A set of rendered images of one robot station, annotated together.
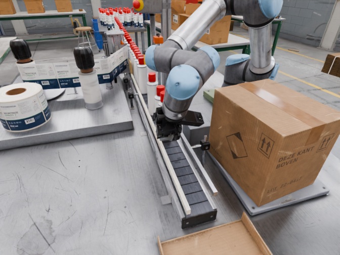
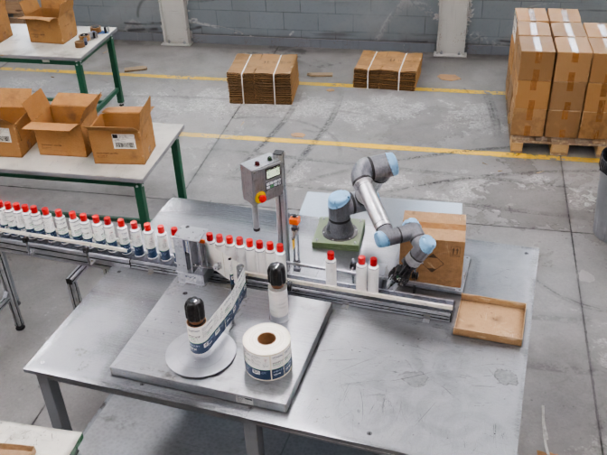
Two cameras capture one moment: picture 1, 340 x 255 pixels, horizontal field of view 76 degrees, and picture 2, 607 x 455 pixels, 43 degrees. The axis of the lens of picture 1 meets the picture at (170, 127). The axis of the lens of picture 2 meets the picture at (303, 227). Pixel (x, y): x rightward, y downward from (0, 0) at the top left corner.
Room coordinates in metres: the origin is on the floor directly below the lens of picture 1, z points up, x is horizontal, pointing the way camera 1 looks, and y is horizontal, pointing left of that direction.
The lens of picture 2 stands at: (-0.66, 2.52, 3.16)
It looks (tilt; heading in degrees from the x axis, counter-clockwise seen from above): 34 degrees down; 305
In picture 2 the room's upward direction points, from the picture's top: 2 degrees counter-clockwise
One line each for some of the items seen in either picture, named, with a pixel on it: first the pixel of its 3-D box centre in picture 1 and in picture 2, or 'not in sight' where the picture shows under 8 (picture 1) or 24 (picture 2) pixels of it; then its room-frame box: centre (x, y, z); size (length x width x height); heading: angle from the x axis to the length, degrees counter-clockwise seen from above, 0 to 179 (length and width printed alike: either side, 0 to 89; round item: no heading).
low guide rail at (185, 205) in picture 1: (147, 115); (338, 289); (0.88, 0.10, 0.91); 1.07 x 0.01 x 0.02; 16
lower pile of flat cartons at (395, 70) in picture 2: not in sight; (387, 69); (2.91, -4.13, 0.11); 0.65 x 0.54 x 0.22; 19
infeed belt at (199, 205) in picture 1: (144, 96); (284, 282); (1.16, 0.15, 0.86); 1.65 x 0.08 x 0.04; 16
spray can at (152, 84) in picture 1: (153, 94); (331, 269); (0.93, 0.08, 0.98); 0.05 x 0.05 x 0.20
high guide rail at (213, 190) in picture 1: (163, 103); (342, 271); (0.90, 0.03, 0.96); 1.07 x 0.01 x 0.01; 16
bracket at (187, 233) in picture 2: (115, 32); (190, 233); (1.54, 0.36, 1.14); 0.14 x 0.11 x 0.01; 16
